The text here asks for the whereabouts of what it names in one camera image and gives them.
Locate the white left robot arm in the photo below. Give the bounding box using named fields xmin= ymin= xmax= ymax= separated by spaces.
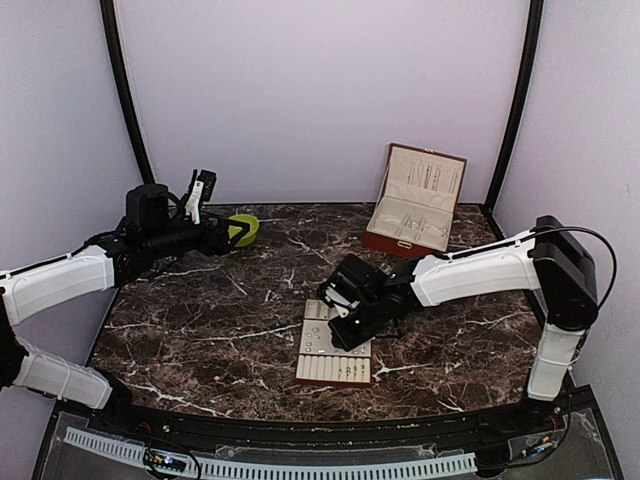
xmin=1 ymin=171 xmax=250 ymax=436

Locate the green plastic bowl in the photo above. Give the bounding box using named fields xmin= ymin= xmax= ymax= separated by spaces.
xmin=229 ymin=214 xmax=259 ymax=248

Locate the black frame post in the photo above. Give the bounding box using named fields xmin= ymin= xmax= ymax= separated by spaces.
xmin=483 ymin=0 xmax=544 ymax=216
xmin=99 ymin=0 xmax=156 ymax=184

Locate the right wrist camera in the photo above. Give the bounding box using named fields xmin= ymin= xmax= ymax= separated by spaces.
xmin=319 ymin=284 xmax=352 ymax=318

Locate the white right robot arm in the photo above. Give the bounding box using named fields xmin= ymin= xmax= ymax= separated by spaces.
xmin=318 ymin=215 xmax=608 ymax=434

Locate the black left frame post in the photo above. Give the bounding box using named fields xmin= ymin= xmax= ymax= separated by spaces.
xmin=99 ymin=0 xmax=156 ymax=184

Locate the black right frame post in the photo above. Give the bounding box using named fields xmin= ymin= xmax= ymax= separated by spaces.
xmin=483 ymin=0 xmax=544 ymax=216

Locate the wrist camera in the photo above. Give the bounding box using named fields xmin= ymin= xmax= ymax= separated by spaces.
xmin=319 ymin=284 xmax=352 ymax=318
xmin=182 ymin=169 xmax=217 ymax=225

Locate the beige jewelry tray insert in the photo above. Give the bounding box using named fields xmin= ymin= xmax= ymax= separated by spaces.
xmin=295 ymin=299 xmax=372 ymax=387

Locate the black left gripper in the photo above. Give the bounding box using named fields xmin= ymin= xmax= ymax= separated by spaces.
xmin=145 ymin=209 xmax=250 ymax=260

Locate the white slotted cable duct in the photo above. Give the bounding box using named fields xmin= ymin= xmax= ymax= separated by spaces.
xmin=63 ymin=427 xmax=477 ymax=479

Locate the red wooden jewelry box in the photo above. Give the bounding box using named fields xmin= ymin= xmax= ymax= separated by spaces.
xmin=363 ymin=143 xmax=467 ymax=258

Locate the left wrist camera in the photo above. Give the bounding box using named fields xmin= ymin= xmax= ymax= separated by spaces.
xmin=182 ymin=169 xmax=217 ymax=225

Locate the black front table rail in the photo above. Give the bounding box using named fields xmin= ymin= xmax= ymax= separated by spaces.
xmin=79 ymin=374 xmax=571 ymax=454

